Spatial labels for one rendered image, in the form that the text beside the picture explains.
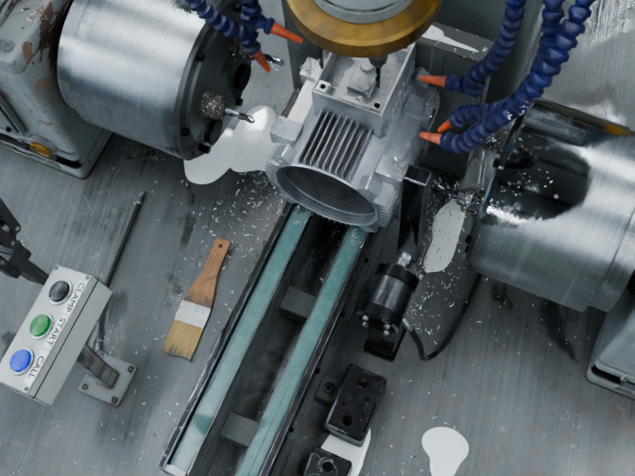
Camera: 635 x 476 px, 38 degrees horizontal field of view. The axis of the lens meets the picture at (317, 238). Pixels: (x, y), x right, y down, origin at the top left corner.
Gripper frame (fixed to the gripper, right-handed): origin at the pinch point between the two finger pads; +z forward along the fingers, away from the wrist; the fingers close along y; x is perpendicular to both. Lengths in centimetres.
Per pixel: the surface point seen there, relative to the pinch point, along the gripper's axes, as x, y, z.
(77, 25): 9.6, 33.1, -4.2
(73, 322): -3.6, -2.9, 8.9
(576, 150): -55, 39, 18
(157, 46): -2.6, 33.5, -1.0
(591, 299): -59, 25, 31
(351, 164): -27.4, 30.3, 15.8
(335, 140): -25.4, 31.9, 12.9
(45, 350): -2.8, -7.6, 7.9
